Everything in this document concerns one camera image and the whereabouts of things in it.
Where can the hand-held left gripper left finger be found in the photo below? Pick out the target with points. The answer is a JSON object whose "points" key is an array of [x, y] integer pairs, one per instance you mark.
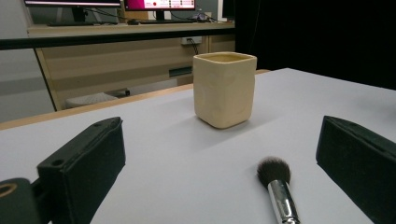
{"points": [[84, 168]]}

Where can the computer monitor with pink screen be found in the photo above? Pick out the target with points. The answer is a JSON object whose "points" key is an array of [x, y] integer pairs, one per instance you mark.
{"points": [[158, 3]]}

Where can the black curtain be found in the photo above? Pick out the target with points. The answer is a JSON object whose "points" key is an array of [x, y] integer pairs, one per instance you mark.
{"points": [[311, 34]]}

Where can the wooden desk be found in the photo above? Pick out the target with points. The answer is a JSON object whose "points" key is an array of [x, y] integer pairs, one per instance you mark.
{"points": [[109, 65]]}

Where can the white power outlet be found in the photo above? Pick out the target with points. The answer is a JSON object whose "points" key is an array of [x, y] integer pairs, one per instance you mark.
{"points": [[191, 40]]}

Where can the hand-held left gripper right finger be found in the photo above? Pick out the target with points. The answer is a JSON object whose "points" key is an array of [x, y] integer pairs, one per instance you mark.
{"points": [[361, 165]]}

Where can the wide computer monitor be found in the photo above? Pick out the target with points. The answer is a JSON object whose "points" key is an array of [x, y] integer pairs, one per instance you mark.
{"points": [[71, 2]]}

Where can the black frame crossbar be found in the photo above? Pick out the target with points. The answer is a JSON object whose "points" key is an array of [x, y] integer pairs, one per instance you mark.
{"points": [[93, 39]]}

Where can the makeup brush with silver ferrule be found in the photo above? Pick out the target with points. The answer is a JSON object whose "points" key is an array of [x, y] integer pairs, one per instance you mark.
{"points": [[275, 174]]}

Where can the dark keyboard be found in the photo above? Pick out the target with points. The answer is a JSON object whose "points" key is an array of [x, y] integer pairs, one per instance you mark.
{"points": [[77, 23]]}

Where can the beige square cup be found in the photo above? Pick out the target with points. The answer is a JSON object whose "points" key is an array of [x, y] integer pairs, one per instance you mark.
{"points": [[224, 93]]}

